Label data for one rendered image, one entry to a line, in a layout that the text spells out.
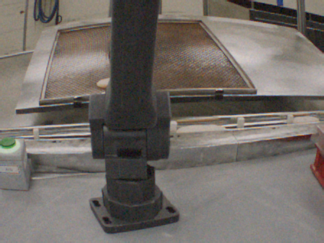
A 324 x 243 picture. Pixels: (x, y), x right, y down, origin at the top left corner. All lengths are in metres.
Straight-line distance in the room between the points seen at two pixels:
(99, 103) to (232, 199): 0.27
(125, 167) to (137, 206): 0.06
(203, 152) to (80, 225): 0.29
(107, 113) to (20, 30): 4.10
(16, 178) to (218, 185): 0.36
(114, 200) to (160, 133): 0.11
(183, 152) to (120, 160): 0.22
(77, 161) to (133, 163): 0.20
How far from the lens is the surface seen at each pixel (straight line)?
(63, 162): 0.74
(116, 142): 0.55
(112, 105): 0.49
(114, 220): 0.59
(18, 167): 0.67
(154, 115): 0.51
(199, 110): 1.01
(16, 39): 4.60
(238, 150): 0.78
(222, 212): 0.64
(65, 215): 0.63
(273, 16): 2.70
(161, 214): 0.61
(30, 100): 0.93
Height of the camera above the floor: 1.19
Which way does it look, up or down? 23 degrees down
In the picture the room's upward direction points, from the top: 1 degrees clockwise
